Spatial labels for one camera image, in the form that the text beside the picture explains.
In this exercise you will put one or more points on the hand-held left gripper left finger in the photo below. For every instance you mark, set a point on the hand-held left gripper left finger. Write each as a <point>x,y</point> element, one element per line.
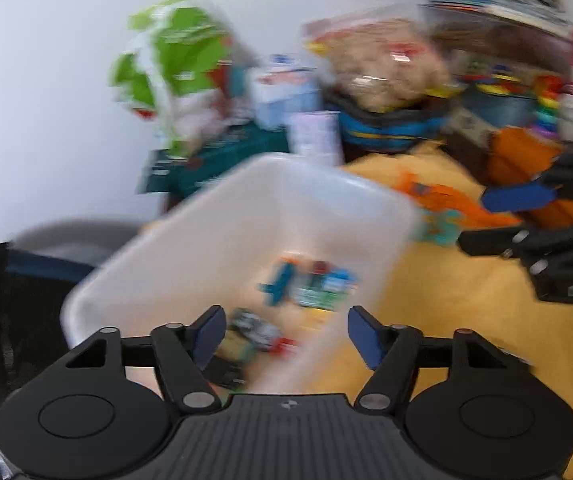
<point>211,335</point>

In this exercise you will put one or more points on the clear snack bag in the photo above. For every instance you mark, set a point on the clear snack bag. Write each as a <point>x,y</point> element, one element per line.
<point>381,70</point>

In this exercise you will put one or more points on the white plastic bin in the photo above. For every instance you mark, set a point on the white plastic bin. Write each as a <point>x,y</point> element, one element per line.
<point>276,210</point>

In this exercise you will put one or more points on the dark blue container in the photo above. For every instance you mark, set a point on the dark blue container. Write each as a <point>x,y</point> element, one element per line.
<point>501,102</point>

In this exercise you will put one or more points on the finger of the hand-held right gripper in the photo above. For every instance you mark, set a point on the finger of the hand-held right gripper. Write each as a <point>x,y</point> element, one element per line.
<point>491,242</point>
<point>516,198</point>

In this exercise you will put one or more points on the green patterned box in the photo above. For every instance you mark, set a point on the green patterned box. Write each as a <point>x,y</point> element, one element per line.
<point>316,295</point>

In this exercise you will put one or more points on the yellow blanket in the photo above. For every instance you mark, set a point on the yellow blanket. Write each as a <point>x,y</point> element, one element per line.
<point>466,310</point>

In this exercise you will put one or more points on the red building block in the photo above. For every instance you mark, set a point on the red building block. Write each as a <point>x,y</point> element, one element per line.
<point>284,346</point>

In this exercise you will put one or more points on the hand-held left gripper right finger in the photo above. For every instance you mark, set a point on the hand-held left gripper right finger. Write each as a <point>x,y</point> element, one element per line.
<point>364,335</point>

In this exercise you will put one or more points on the black mesh bag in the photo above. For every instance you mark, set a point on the black mesh bag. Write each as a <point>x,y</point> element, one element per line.
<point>16,320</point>

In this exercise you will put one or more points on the orange toy dinosaur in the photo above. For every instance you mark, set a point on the orange toy dinosaur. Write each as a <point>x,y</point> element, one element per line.
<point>446,200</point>

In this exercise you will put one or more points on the orange box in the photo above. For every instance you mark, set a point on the orange box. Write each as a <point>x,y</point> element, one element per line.
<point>516,155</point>

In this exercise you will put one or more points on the blue toy plane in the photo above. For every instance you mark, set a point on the blue toy plane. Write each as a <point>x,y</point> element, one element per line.
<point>279,282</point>

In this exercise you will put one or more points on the teal box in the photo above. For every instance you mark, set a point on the teal box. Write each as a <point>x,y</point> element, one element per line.
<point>216,160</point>

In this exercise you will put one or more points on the rainbow stacking toy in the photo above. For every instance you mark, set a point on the rainbow stacking toy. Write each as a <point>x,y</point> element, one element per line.
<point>548,105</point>

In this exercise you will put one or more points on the white tissue packet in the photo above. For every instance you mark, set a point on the white tissue packet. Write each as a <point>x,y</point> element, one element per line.
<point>314,135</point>

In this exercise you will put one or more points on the black toy car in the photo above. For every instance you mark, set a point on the black toy car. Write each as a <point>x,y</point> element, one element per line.
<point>256,330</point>

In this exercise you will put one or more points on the green plastic bag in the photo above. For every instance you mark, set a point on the green plastic bag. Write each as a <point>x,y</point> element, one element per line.
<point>181,35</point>

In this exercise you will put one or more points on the light blue box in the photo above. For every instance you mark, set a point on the light blue box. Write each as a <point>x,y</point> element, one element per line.
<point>286,95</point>

